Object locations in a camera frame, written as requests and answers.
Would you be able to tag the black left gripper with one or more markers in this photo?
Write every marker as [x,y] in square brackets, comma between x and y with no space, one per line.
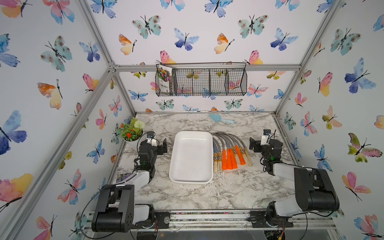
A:
[159,148]

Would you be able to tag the black wire wall basket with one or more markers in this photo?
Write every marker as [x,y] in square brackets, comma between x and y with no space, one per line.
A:
[206,80]

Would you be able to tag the light blue plastic trowel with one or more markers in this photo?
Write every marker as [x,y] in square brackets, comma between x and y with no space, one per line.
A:
[218,119]

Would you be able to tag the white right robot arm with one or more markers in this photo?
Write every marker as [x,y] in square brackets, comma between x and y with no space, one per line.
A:
[314,191]

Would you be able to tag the white plastic storage tray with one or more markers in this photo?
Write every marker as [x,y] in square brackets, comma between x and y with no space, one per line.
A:
[192,160]

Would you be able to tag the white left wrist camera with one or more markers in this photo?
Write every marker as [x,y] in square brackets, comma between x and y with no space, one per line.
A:
[153,142]

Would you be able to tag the flower seed packet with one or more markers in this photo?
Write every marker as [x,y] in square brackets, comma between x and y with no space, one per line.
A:
[165,78]

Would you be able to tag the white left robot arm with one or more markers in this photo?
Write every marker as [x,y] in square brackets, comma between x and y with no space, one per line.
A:
[116,210]

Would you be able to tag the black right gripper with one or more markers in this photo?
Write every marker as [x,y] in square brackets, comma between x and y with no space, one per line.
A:
[253,143]

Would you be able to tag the potted artificial flower plant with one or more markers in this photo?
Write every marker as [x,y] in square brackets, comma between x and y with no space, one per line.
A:
[131,130]

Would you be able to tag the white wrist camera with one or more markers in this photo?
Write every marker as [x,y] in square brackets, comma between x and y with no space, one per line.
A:
[153,142]
[266,137]

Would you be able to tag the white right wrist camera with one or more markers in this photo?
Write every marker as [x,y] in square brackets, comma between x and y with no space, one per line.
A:
[266,137]

